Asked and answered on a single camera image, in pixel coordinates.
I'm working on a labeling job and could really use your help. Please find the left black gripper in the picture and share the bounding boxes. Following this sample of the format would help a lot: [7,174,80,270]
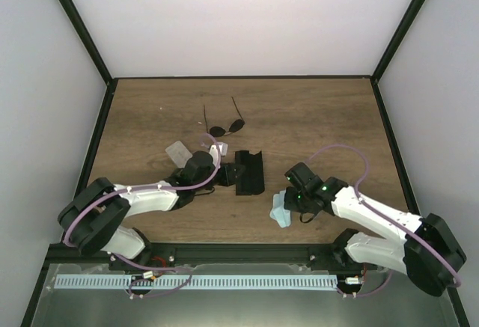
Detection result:
[195,162,246,192]

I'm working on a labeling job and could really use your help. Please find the light blue cloth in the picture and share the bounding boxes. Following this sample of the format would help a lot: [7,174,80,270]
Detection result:
[269,190,291,228]

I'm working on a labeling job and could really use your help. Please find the black geometric glasses case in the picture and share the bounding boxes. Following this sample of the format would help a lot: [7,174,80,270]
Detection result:
[235,150,265,196]

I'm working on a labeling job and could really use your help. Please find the round black sunglasses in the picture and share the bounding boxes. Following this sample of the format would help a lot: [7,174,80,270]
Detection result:
[203,97,246,139]

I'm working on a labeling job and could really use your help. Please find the grey glasses case green lining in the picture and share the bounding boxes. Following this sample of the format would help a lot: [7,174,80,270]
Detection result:
[165,141,192,168]

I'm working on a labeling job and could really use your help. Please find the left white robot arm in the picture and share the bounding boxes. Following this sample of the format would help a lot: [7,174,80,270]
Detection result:
[58,151,245,270]

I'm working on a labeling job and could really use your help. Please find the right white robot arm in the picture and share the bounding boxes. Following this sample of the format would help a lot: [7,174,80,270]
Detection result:
[284,162,467,296]

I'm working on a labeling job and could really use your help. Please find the grey metal front plate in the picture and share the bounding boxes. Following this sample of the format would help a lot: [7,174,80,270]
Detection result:
[32,265,460,326]

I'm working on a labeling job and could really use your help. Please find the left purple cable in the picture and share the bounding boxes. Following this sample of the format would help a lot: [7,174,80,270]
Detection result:
[62,134,222,300]

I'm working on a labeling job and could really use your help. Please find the purple cable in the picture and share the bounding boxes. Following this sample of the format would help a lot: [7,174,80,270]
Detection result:
[306,144,462,298]
[62,134,222,300]

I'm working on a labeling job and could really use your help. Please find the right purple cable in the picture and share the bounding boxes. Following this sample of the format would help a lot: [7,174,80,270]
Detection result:
[306,144,462,298]

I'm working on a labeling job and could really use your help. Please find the black aluminium frame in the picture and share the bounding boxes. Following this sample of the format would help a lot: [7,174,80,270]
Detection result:
[20,0,471,327]

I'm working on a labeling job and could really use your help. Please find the white slotted cable duct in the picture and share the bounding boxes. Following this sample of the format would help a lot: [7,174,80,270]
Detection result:
[54,274,338,291]

